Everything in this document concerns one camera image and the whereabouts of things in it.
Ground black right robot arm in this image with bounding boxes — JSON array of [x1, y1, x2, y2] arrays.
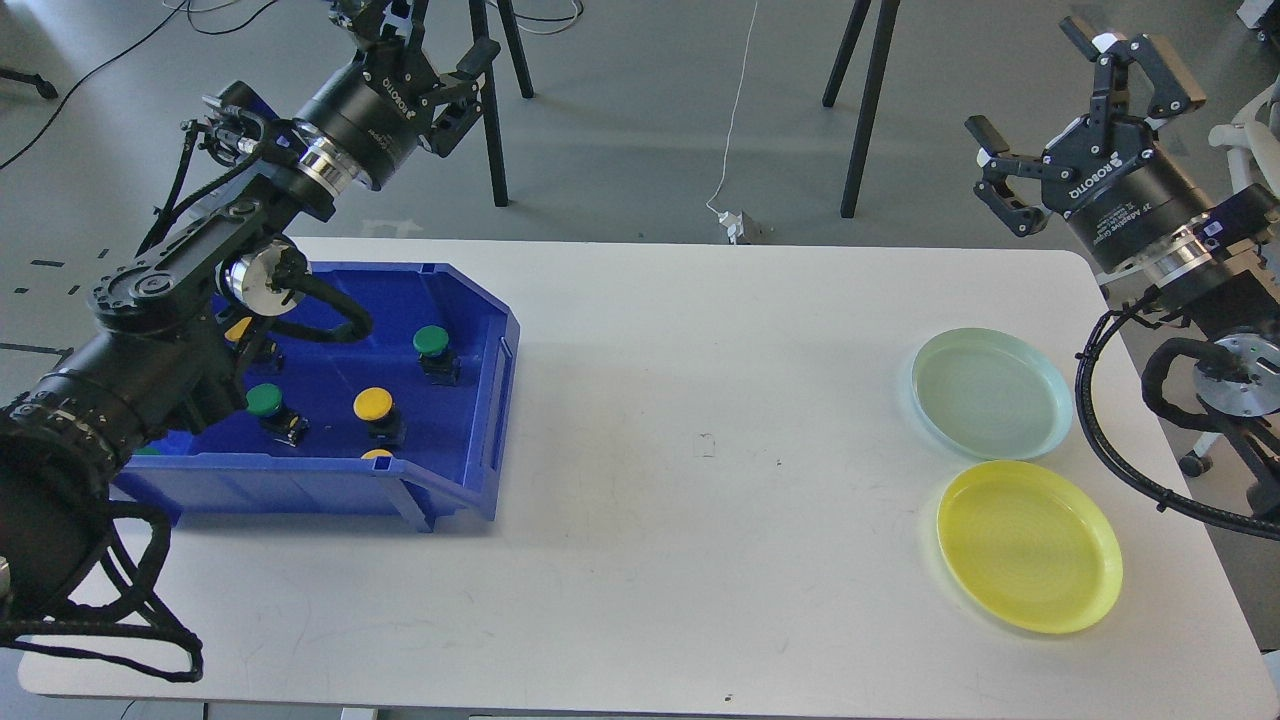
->
[[965, 17, 1277, 541]]

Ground light green plate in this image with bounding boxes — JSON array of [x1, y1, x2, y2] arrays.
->
[[905, 327, 1074, 461]]

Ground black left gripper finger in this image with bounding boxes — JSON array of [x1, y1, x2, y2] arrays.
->
[[415, 38, 500, 158], [330, 1, 429, 73]]

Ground white power adapter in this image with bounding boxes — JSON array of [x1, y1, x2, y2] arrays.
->
[[717, 210, 768, 246]]

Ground white cable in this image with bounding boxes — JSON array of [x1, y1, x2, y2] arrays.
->
[[707, 0, 762, 217]]

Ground yellow plate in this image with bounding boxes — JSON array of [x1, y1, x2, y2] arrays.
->
[[934, 460, 1125, 635]]

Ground black tripod legs left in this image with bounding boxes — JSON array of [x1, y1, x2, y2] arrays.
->
[[468, 1, 535, 208]]

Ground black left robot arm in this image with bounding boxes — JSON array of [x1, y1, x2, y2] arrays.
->
[[1, 1, 507, 683]]

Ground black tripod legs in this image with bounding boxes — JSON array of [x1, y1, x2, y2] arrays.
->
[[820, 1, 901, 219], [468, 1, 535, 208]]

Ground black floor cable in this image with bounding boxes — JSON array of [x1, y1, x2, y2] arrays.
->
[[0, 0, 282, 170]]

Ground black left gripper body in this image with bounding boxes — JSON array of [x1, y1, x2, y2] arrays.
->
[[294, 61, 445, 191]]

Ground blue plastic bin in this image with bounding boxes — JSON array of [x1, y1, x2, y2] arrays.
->
[[111, 263, 520, 532]]

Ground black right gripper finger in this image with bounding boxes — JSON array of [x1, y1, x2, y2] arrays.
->
[[1060, 15, 1207, 136], [964, 115, 1066, 238]]

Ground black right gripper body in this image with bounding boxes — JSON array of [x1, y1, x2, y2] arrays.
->
[[1041, 117, 1212, 272]]

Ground black tripod legs right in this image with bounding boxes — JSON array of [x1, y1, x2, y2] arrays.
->
[[820, 1, 901, 219]]

